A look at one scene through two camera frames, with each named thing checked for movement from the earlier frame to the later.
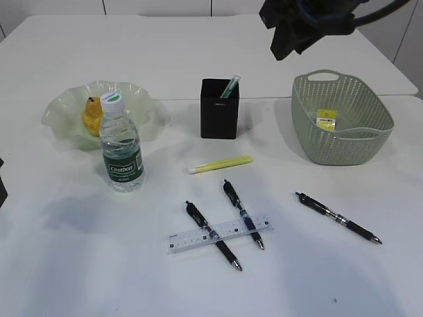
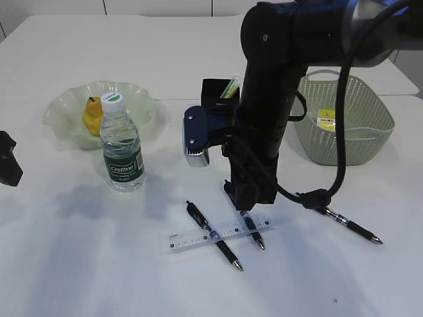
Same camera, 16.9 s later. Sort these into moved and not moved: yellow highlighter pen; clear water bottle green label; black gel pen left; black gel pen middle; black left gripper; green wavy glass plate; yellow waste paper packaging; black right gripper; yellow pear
Moved: black right gripper; black left gripper; yellow highlighter pen
Not moved: black gel pen middle; black gel pen left; clear water bottle green label; green wavy glass plate; yellow pear; yellow waste paper packaging
